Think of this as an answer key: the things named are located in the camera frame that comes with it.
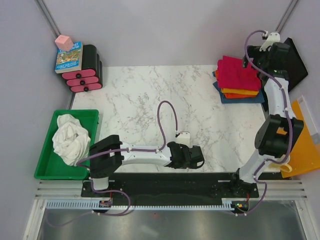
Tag mustard yellow folded t-shirt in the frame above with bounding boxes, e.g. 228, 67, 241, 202
221, 88, 259, 96

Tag black pink mini drawer unit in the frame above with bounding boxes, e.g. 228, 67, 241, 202
61, 44, 103, 93

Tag black flat board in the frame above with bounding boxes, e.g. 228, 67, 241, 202
259, 37, 309, 112

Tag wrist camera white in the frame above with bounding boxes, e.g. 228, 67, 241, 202
175, 131, 191, 148
259, 31, 281, 52

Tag white crumpled cloth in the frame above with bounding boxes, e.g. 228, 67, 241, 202
52, 114, 91, 166

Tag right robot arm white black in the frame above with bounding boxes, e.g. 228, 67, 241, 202
229, 42, 304, 197

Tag blue folded t-shirt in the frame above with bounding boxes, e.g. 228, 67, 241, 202
213, 68, 265, 104

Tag crimson red t-shirt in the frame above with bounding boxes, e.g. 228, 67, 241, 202
217, 55, 262, 91

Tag colourful paperback book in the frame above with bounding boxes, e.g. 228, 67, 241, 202
55, 41, 83, 74

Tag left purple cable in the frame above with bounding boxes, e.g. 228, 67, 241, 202
46, 100, 179, 228

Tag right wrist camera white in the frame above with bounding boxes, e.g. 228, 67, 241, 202
259, 31, 281, 52

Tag pink cube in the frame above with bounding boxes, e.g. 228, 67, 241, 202
54, 34, 74, 52

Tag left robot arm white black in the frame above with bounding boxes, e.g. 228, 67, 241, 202
88, 134, 205, 197

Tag orange folder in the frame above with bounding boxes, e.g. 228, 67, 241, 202
281, 100, 320, 178

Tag pale yellow mug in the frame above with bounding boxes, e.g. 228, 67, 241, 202
269, 162, 293, 173

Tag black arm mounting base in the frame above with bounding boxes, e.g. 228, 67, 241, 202
80, 171, 261, 206

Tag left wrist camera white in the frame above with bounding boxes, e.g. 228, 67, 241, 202
175, 131, 191, 148

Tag white slotted cable duct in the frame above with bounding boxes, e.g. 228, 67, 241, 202
46, 199, 248, 211

